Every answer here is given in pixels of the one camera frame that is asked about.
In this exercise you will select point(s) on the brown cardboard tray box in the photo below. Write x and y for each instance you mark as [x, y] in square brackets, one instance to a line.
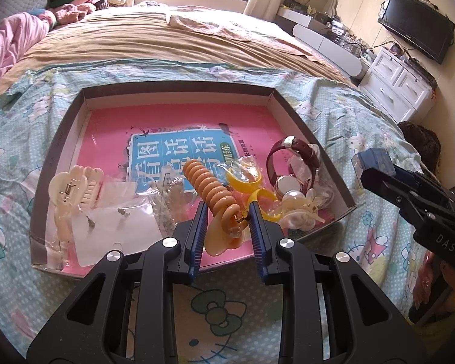
[174, 91]

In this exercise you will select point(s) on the white earring card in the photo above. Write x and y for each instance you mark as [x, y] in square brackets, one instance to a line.
[113, 227]

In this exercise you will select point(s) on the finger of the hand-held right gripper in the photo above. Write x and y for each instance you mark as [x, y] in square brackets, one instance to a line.
[375, 158]
[407, 176]

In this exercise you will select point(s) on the pink quilt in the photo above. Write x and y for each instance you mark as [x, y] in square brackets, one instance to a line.
[15, 38]

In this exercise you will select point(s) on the orange spiral hair clip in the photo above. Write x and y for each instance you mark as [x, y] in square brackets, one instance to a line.
[208, 185]

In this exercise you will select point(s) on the dark brown fuzzy object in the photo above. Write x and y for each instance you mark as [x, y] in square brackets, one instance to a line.
[421, 140]

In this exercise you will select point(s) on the cat print blue blanket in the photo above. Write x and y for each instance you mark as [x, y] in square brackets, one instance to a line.
[345, 121]

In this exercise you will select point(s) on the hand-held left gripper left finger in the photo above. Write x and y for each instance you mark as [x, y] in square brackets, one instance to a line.
[198, 242]

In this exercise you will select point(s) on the black flat television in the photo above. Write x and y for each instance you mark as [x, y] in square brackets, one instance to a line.
[415, 24]

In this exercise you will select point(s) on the hair comb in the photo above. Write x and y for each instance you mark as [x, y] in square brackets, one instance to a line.
[170, 197]

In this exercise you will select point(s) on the white drawer cabinet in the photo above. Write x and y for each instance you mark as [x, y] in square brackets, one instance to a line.
[396, 83]

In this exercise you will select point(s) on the beige hair claw clip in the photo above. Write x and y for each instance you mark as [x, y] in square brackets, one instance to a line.
[79, 176]

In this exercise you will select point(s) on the tan bedsheet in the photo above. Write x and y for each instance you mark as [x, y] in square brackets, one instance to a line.
[136, 38]

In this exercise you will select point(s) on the pink fuzzy garment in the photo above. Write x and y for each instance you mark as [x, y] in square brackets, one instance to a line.
[72, 13]

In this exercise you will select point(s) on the person's right hand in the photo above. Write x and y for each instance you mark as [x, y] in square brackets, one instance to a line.
[428, 280]

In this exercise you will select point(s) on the pale floral folded cloth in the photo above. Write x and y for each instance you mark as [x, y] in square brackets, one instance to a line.
[220, 28]

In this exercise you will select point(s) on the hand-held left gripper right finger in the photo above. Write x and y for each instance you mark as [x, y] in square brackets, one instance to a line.
[258, 242]

